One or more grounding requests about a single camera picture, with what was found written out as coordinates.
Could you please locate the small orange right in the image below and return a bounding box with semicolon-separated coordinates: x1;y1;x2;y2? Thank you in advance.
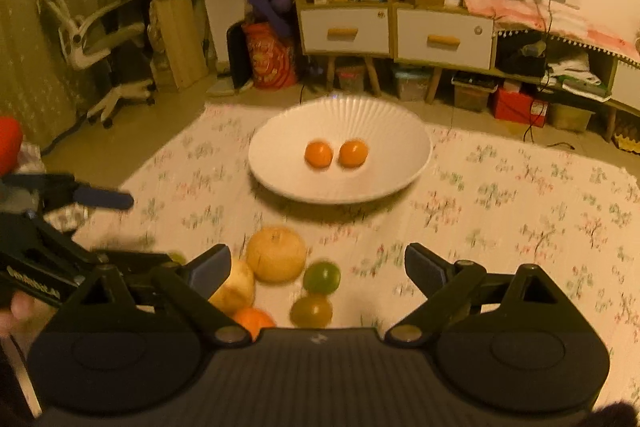
338;140;369;169

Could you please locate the small orange left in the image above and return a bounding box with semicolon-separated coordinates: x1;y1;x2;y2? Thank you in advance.
304;140;333;169

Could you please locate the pale yellow streaked melon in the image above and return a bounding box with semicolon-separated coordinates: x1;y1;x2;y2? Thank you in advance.
208;258;256;317

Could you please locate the large orange tangerine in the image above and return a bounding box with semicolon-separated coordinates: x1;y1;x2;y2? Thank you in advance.
232;307;277;340

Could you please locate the long low tv cabinet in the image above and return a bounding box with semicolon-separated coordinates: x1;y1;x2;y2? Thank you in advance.
491;29;639;141

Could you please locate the pink cloth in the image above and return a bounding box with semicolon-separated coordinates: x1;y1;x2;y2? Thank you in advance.
462;0;639;64

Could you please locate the white ribbed plate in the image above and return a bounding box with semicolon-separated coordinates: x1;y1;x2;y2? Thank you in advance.
248;95;433;205

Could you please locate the red box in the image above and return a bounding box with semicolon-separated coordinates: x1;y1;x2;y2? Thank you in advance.
491;88;548;128

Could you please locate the left hand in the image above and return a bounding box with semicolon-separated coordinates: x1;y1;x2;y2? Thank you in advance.
0;291;36;338

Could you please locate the olive green tomato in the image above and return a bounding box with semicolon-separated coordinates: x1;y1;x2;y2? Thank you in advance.
290;295;333;329

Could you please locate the small orange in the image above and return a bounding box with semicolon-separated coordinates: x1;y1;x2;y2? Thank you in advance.
304;140;333;169
338;140;369;169

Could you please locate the white office chair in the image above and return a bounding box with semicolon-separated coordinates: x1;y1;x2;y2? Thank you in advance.
36;0;155;129

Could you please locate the round tan melon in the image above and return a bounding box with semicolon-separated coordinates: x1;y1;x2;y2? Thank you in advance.
245;227;307;284

